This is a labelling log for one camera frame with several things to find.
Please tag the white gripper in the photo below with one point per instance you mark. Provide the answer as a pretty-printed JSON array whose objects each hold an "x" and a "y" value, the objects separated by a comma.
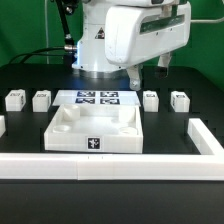
[{"x": 136, "y": 34}]

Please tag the white square table top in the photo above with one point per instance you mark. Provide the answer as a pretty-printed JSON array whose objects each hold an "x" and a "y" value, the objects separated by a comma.
[{"x": 95, "y": 128}]

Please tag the white sheet with markers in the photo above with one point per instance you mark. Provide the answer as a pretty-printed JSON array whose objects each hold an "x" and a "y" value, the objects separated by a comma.
[{"x": 96, "y": 97}]

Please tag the white U-shaped obstacle fence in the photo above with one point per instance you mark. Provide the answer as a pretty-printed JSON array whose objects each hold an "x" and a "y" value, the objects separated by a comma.
[{"x": 208, "y": 164}]

